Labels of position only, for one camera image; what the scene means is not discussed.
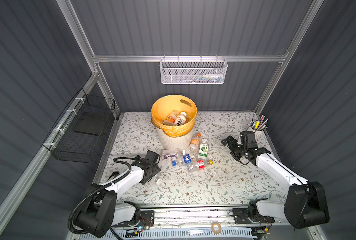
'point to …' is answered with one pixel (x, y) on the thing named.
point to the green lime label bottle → (204, 149)
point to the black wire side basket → (78, 135)
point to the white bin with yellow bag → (169, 135)
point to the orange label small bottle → (171, 118)
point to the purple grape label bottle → (170, 154)
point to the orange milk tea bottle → (181, 119)
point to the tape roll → (218, 231)
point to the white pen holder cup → (253, 125)
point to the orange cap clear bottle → (194, 144)
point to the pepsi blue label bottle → (186, 157)
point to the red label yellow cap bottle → (199, 165)
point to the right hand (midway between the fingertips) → (226, 146)
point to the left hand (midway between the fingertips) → (152, 172)
